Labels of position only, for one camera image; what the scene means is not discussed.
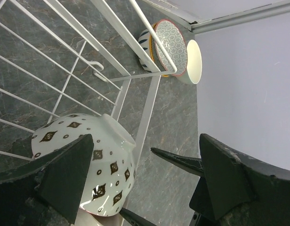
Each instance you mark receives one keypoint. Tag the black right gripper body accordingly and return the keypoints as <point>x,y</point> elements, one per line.
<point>200,203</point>

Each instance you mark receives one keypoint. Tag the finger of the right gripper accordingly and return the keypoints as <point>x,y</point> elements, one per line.
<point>132,218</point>
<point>188,164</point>

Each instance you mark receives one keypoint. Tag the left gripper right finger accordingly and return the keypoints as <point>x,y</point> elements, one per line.
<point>244,191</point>

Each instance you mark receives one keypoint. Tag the white bowl teal leaf pattern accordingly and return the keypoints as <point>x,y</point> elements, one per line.
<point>145,40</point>

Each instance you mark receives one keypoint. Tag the grey dotted bowl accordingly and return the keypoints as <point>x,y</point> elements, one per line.
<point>174,43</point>

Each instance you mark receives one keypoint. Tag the yellow sun pattern bowl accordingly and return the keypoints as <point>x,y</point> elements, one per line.
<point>84,218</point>

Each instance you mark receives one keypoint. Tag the plain white ribbed bowl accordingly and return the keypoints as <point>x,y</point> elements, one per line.
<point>193,72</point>

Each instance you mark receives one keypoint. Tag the white bowl dark diamond pattern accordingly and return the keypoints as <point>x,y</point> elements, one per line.
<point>112,168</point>

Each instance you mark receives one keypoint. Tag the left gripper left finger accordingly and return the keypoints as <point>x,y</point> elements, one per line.
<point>48,190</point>

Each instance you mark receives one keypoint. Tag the white wire dish rack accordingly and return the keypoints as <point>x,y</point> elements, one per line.
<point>59,57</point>

